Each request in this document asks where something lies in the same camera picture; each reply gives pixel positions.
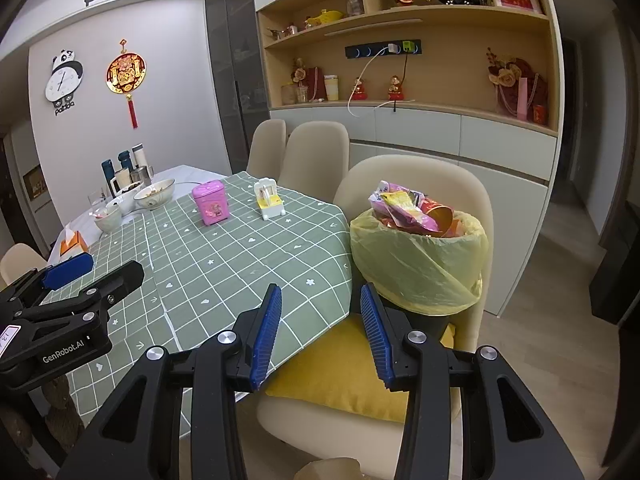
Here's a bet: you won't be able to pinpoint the yellow toy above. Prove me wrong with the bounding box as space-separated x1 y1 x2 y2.
305 9 345 29

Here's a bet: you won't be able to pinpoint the small red flower bag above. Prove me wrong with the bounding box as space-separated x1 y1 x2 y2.
290 57 326 104

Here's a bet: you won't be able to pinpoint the dark glass cabinet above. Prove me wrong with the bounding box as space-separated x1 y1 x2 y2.
204 0 274 174

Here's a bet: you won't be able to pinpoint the white charger cable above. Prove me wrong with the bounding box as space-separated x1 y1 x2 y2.
347 45 401 120

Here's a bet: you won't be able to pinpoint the clear glass jars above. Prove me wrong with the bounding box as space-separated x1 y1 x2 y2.
280 84 309 106

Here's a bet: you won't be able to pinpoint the black cable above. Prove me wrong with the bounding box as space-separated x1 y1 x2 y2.
391 52 411 114

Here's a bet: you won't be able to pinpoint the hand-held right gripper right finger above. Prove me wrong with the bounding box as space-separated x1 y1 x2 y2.
359 282 587 480

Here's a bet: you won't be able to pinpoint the beige chair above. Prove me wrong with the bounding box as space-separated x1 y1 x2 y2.
257 155 494 461
0 243 49 286
277 121 351 196
246 119 288 176

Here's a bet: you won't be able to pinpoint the large white patterned bowl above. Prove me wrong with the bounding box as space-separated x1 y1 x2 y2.
132 178 176 211

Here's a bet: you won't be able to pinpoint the white and yellow plastic holder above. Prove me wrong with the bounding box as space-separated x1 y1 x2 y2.
253 178 286 221

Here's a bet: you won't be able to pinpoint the black power strip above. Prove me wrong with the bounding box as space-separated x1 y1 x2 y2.
345 39 423 60

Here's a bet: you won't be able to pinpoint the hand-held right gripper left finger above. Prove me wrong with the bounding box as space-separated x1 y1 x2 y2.
55 283 283 480

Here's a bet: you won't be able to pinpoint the white bowl with dark food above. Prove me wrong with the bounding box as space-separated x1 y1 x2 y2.
114 183 144 214

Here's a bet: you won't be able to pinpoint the white pink tissue pack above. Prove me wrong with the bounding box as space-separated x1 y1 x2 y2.
369 179 401 211

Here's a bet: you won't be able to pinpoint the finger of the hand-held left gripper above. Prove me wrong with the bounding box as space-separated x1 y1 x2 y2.
10 260 145 334
0 252 95 319

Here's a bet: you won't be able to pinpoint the yellow seat cushion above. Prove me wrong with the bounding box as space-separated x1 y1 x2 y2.
265 322 457 424

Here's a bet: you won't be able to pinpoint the orange white tissue box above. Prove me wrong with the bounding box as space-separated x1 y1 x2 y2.
60 227 90 254

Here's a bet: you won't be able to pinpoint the small white bowl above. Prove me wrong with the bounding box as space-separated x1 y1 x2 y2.
93 206 124 234

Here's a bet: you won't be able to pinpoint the green checked tablecloth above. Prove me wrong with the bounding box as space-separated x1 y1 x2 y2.
40 171 351 414

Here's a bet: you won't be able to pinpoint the large red flower bag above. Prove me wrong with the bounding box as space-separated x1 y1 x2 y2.
486 47 550 121

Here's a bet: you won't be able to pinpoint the wooden wall shelf unit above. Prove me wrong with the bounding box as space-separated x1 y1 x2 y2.
252 0 561 136

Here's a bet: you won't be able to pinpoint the pink yellow snack packet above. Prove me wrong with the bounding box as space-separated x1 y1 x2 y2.
382 191 429 234

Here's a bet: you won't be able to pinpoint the panda wall clock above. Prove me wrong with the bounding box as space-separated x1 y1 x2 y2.
45 49 84 117

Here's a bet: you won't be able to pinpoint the red paper cup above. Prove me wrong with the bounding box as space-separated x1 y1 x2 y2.
422 201 457 235

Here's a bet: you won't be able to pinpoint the red gold hanging ornament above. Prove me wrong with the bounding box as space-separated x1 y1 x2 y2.
105 37 149 131

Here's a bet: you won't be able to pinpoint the white lower cabinets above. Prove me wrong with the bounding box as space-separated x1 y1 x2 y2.
270 105 559 319

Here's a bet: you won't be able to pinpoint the pink lidded tin box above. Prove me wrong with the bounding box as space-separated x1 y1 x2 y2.
192 180 231 226

